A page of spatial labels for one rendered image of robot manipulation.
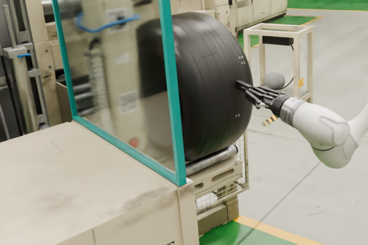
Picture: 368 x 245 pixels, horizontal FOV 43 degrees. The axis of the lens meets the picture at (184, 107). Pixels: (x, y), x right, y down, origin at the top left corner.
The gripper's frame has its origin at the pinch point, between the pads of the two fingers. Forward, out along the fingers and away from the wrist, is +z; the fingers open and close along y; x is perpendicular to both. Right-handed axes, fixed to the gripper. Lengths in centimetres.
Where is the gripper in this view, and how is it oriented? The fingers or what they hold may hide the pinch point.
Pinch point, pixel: (243, 87)
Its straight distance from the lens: 164.8
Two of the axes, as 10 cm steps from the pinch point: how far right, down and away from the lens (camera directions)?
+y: -8.0, 2.7, -5.3
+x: 0.0, 8.9, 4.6
